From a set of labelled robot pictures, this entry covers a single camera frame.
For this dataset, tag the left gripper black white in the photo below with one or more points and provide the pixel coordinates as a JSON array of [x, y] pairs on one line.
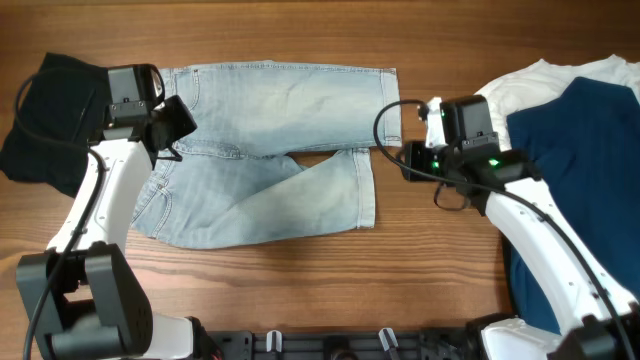
[[176, 106]]

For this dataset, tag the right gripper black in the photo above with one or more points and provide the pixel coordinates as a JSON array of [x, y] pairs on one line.
[[415, 161]]

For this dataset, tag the light blue denim shorts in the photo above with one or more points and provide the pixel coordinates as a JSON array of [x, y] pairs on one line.
[[280, 151]]

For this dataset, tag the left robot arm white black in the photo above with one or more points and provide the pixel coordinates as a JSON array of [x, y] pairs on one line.
[[80, 294]]

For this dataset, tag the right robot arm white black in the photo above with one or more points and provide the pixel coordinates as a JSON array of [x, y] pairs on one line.
[[597, 317]]

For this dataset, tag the folded black garment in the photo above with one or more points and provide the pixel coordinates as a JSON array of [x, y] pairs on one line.
[[65, 103]]

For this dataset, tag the white t-shirt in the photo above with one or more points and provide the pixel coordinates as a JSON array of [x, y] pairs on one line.
[[542, 82]]

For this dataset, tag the dark blue t-shirt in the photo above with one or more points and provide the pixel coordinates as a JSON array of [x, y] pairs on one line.
[[586, 145]]

